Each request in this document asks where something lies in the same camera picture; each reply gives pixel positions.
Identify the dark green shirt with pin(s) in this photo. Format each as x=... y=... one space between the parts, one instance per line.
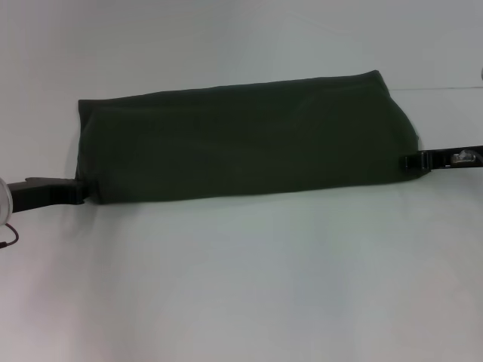
x=245 y=143

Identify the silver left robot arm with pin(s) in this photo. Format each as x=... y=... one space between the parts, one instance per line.
x=5 y=201

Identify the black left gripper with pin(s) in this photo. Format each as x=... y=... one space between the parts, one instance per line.
x=41 y=194

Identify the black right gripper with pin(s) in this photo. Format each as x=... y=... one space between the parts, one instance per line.
x=456 y=157

